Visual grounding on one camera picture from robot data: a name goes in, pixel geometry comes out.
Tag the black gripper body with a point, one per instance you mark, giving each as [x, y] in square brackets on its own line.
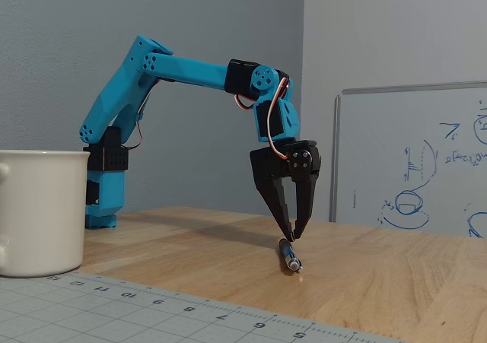
[271, 165]

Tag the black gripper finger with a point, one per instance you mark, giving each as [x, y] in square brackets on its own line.
[275, 200]
[303, 194]

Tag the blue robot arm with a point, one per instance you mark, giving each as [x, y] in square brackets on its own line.
[190, 71]

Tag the dark blue pen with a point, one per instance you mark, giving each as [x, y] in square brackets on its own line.
[287, 253]

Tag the whiteboard with blue drawings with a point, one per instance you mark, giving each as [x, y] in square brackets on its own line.
[411, 156]

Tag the grey cutting mat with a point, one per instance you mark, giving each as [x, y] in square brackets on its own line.
[114, 312]

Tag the white ceramic mug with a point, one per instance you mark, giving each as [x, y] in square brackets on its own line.
[42, 213]

